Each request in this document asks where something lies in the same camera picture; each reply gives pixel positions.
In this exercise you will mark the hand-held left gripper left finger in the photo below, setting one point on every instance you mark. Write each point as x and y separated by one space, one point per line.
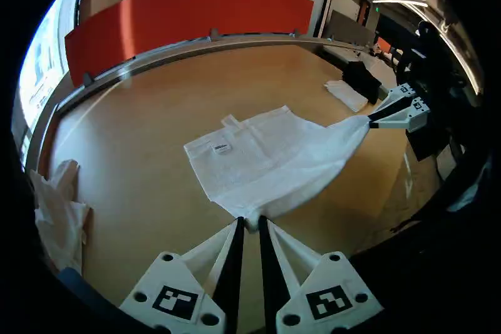
178 277

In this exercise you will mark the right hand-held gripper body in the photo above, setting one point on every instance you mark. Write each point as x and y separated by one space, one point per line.
428 71

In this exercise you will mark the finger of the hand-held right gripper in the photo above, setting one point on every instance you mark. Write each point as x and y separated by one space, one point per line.
395 96
405 119

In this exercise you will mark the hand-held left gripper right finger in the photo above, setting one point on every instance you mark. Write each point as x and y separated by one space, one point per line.
327 279

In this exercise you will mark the white towel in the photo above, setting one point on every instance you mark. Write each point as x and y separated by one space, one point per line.
270 157

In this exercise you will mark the stack of black towels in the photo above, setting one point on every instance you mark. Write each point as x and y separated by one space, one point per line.
362 79

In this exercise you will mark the stack of white towels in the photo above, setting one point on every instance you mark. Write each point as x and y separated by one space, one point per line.
346 93

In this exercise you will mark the heap of white towels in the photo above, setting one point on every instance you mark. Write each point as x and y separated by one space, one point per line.
58 212

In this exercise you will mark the red desk screen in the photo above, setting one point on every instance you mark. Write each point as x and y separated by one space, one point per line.
184 26

